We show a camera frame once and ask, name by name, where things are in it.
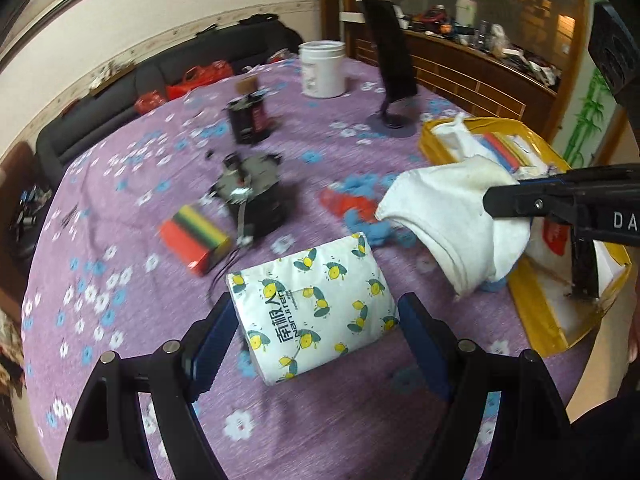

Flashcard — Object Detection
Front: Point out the wooden cabinet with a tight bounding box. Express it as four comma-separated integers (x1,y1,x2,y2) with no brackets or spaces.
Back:
320,0,591,141

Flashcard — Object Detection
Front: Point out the white tissue pack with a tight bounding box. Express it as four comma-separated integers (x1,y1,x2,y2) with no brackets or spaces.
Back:
530,215,621,281

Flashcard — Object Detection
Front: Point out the multicolour sponge stack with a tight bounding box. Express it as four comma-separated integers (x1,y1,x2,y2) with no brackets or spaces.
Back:
159,204,232,277
480,131,531,173

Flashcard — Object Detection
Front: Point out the blue fluffy cloth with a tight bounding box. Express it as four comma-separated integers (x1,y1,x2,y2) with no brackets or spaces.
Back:
345,210,418,250

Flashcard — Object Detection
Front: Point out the black phone stand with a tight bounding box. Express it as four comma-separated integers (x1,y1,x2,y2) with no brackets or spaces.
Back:
357,0,420,138

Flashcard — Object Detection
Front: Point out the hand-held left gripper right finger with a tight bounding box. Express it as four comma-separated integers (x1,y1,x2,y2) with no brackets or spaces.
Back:
397,291,576,480

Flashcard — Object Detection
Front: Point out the black sofa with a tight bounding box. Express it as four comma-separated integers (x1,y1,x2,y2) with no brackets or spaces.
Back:
35,16,306,176

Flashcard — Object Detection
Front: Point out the yellow storage box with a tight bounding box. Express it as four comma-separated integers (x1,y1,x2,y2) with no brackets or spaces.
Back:
419,116,632,358

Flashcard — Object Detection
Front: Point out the purple floral tablecloth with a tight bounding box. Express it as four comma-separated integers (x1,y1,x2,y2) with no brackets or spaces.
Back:
20,57,601,480

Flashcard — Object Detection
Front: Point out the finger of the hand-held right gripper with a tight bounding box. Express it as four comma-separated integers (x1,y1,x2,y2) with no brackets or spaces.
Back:
515,162,640,191
482,183,576,223

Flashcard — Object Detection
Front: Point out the green bamboo wall sticker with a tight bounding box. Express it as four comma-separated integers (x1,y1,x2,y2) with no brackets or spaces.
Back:
562,67,608,171

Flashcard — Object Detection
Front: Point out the black red motor device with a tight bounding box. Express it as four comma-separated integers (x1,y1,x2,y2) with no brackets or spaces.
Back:
226,89,273,147

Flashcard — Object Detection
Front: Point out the small red bag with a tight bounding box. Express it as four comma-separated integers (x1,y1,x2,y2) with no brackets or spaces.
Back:
135,90,168,113

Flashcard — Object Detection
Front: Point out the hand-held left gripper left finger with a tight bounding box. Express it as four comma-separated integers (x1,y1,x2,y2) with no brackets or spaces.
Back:
56,290,238,480

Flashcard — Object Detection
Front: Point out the white sock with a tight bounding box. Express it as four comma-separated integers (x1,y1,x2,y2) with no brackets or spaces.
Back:
431,112,493,163
375,156,532,301

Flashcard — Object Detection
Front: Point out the large red bag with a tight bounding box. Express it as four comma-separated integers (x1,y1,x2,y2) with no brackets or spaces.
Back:
166,60,235,101

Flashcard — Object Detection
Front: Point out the lemon print tissue pack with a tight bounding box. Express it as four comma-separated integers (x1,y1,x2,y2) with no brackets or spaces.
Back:
226,231,401,387

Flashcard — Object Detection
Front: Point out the white plastic bucket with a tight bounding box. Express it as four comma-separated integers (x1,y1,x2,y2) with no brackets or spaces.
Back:
298,40,347,99

